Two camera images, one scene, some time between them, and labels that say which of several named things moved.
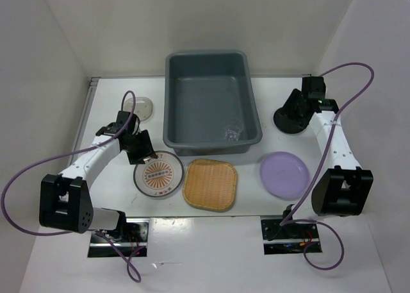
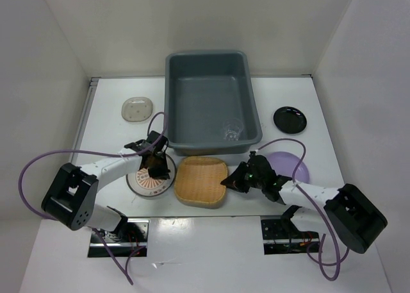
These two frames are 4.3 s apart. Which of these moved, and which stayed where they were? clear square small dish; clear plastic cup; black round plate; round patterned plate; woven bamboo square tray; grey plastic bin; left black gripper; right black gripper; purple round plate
Moved: left black gripper; right black gripper; round patterned plate; woven bamboo square tray
Stayed: purple round plate; black round plate; grey plastic bin; clear square small dish; clear plastic cup
